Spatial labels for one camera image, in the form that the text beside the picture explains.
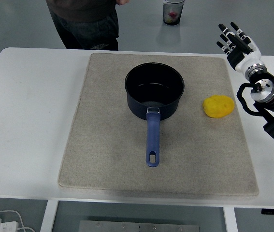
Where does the beige table mat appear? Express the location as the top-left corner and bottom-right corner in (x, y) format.
(58, 53), (260, 197)

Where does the blue pot with handle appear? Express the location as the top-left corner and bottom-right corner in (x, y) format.
(124, 62), (185, 168)

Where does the grey metal plate with screws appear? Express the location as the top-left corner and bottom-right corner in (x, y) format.
(78, 220), (202, 232)

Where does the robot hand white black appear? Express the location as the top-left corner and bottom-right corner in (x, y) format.
(216, 21), (265, 73)

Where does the black bin with clear liner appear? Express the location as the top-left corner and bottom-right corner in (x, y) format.
(162, 0), (185, 26)

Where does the white table leg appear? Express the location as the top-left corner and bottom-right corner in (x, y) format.
(223, 206), (238, 232)
(40, 200), (59, 232)

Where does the yellow potato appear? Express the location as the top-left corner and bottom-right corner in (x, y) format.
(202, 95), (235, 118)

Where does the person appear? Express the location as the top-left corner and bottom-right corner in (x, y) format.
(46, 0), (130, 51)

